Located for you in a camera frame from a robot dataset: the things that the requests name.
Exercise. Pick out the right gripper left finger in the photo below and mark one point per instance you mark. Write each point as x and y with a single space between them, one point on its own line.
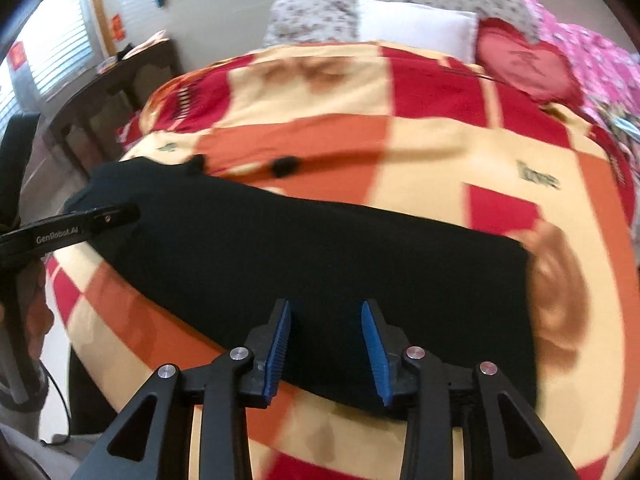
267 346

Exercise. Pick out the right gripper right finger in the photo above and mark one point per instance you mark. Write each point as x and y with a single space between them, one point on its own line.
395 379

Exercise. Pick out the black pants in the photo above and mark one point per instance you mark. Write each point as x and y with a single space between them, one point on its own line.
219 254

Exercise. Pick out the grey sleeve left forearm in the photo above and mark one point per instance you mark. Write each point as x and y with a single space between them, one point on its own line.
23 454

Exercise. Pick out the person's left hand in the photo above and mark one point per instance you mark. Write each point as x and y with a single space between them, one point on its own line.
37 318

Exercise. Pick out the red orange cream love blanket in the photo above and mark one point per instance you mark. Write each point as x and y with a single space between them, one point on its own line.
417 133

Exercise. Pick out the red heart cushion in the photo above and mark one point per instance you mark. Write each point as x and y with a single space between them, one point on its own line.
541 70

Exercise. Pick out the white pillow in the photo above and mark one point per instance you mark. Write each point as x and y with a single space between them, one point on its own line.
418 26

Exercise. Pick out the colourful crumpled cloth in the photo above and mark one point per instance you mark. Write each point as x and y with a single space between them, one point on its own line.
618 121

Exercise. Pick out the pink patterned quilt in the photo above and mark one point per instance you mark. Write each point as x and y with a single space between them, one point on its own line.
607 73

